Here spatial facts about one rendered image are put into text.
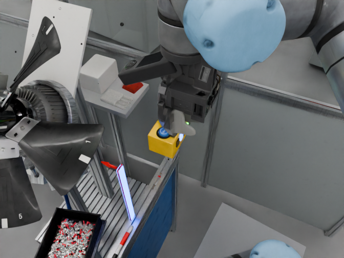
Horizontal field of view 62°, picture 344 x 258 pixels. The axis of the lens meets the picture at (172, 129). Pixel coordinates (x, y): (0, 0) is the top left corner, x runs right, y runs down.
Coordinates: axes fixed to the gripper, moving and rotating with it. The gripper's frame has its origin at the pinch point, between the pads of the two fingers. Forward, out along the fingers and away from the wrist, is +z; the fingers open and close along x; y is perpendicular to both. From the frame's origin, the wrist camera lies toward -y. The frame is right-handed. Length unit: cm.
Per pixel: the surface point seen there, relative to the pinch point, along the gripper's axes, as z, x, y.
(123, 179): 29.9, -0.3, -15.2
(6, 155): 33, -7, -56
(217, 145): 91, 70, -3
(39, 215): 50, -15, -42
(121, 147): 104, 53, -60
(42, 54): 4.0, 12.6, -45.0
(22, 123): 25, 1, -52
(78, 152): 24.0, -0.6, -29.1
